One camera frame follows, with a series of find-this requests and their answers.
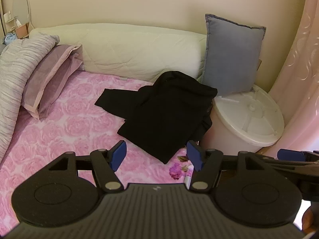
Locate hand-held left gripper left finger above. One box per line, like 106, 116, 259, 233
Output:
48, 140, 127, 193

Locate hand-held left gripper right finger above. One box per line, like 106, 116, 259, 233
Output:
186, 140, 267, 193

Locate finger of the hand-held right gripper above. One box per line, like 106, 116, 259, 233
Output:
277, 149, 319, 163
264, 157, 319, 178

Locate white lidded bucket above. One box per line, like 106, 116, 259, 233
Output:
199, 84, 285, 155

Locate pink floral blanket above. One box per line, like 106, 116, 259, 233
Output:
0, 70, 200, 229

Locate pink curtain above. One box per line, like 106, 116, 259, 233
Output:
257, 0, 319, 160

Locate purple pillow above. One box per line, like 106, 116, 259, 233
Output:
22, 43, 84, 120

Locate grey-blue cushion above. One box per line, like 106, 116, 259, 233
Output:
201, 14, 267, 96

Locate cream padded headboard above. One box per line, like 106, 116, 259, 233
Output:
29, 23, 208, 82

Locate grey striped duvet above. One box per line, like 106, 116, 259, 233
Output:
0, 34, 60, 163

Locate light blue cloth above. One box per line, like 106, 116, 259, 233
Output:
4, 33, 17, 45

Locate oval mirror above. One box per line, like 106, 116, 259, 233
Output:
12, 0, 32, 31

